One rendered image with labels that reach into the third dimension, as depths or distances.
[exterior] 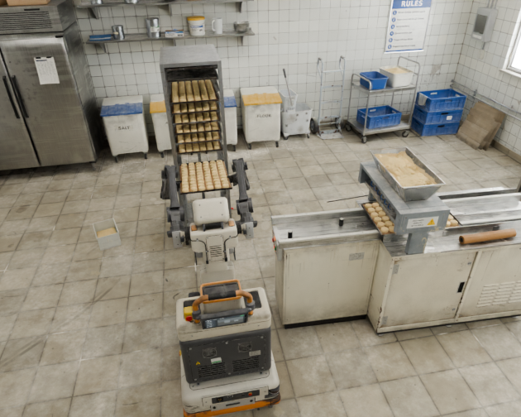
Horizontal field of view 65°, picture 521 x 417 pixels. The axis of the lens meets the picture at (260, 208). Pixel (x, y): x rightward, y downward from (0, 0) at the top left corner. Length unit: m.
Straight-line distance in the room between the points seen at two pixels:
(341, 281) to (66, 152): 4.09
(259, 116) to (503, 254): 3.79
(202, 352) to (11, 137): 4.24
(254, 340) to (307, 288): 0.73
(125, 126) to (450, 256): 4.41
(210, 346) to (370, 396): 1.21
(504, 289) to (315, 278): 1.44
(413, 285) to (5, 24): 4.93
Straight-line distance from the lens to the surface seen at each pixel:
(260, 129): 6.03
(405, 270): 3.00
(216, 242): 2.43
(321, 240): 2.83
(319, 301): 3.21
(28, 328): 3.93
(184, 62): 3.43
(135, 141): 6.02
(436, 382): 3.33
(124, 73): 6.39
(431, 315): 3.46
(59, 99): 5.68
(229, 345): 2.53
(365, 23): 6.79
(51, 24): 5.52
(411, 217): 2.70
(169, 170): 2.74
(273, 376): 2.80
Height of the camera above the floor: 2.59
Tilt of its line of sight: 33 degrees down
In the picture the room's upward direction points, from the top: 1 degrees counter-clockwise
